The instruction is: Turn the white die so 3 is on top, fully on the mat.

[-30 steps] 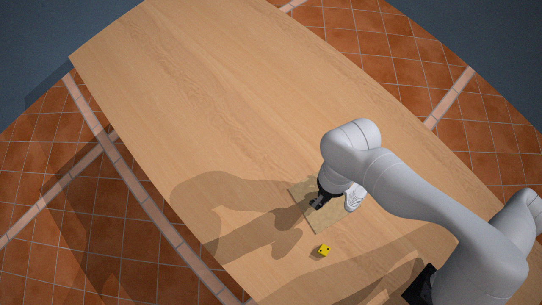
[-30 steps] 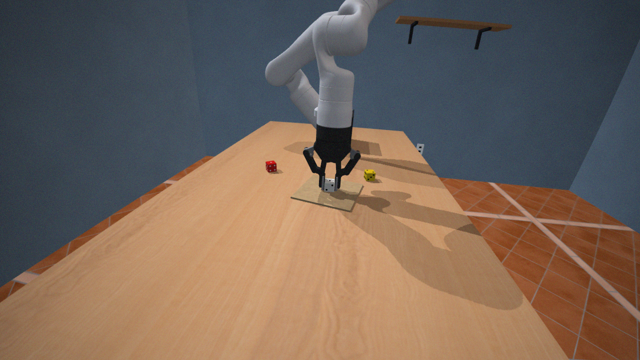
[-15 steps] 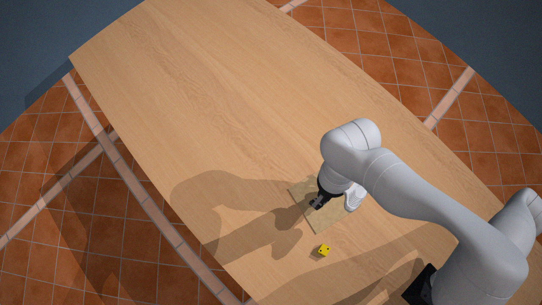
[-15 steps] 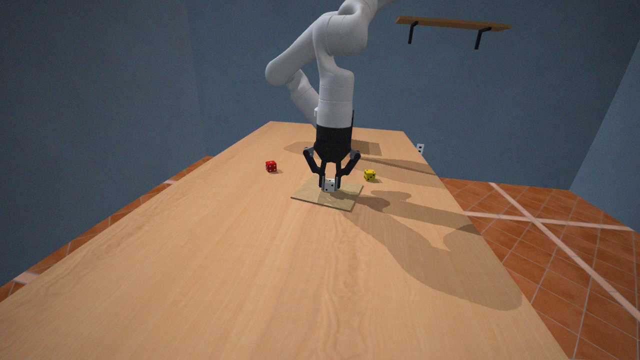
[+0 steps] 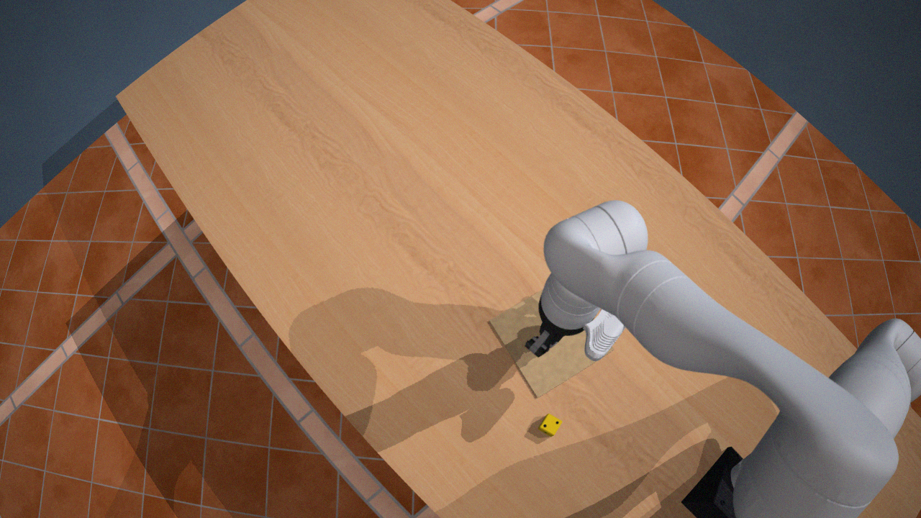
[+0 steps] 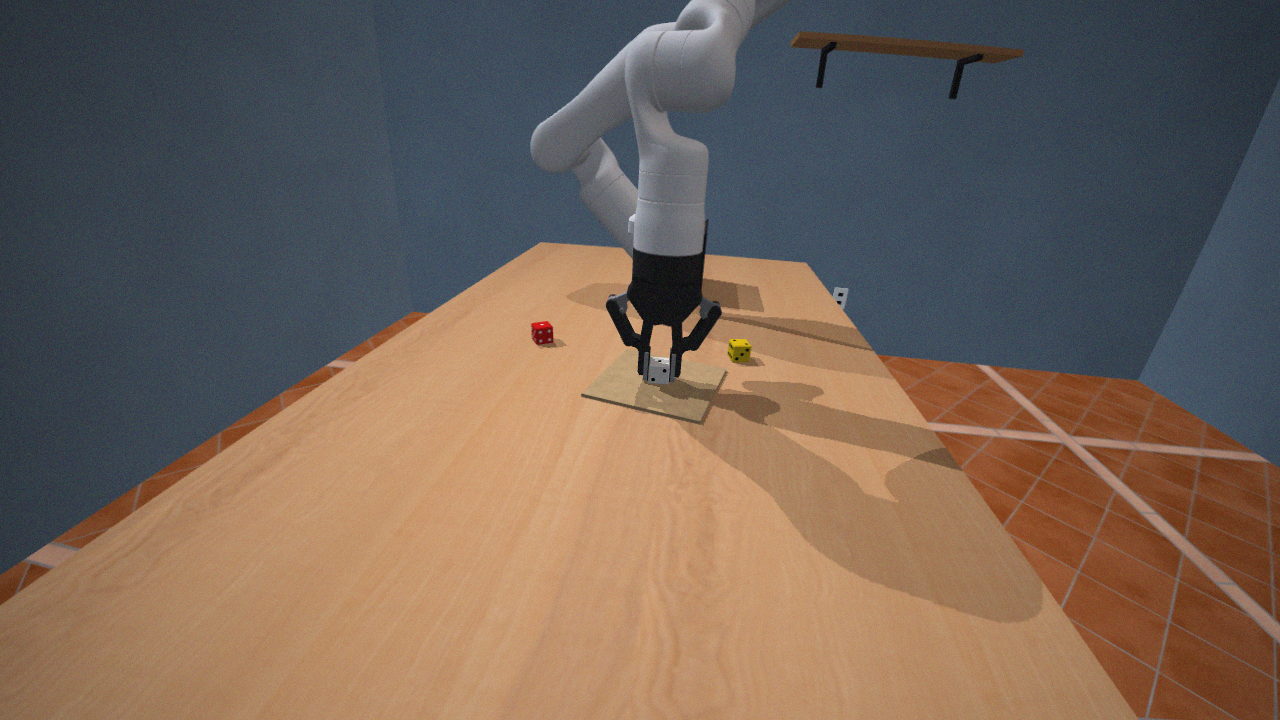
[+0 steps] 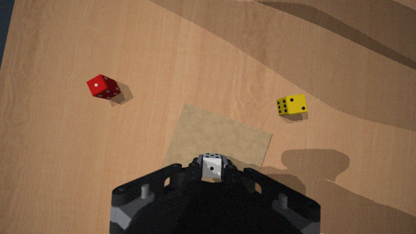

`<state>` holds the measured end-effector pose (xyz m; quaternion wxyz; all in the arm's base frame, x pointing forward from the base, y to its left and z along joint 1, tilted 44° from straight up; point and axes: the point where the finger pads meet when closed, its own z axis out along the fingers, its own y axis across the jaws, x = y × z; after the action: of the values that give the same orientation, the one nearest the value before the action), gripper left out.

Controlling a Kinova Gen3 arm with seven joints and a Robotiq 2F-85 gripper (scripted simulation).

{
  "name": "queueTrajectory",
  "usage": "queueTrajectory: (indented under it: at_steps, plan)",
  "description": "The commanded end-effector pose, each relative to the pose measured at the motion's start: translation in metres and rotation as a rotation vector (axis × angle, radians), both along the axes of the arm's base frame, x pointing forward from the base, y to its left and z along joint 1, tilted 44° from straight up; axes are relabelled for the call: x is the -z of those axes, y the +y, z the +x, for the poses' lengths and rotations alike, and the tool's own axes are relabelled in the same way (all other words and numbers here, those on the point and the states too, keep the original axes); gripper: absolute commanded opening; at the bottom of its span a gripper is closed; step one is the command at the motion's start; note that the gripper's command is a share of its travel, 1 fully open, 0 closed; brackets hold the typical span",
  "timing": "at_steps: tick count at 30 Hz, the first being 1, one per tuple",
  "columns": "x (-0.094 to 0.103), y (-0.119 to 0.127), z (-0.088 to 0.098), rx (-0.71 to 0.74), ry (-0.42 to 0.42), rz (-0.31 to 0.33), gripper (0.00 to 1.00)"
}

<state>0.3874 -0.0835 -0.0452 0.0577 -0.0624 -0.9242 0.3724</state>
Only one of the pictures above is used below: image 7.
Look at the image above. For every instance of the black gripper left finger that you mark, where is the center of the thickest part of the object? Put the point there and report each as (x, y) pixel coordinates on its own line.
(130, 197)

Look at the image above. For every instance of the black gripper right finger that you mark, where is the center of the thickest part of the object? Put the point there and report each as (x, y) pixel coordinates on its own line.
(301, 211)

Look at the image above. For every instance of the red die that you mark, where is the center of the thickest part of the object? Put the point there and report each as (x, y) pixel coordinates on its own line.
(103, 87)

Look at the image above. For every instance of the tan square mat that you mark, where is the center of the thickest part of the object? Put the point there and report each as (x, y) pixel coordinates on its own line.
(200, 131)

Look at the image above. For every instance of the white die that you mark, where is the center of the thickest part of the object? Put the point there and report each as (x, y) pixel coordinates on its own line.
(212, 165)

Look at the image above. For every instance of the yellow die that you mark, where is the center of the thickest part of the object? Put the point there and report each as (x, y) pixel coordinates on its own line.
(295, 104)

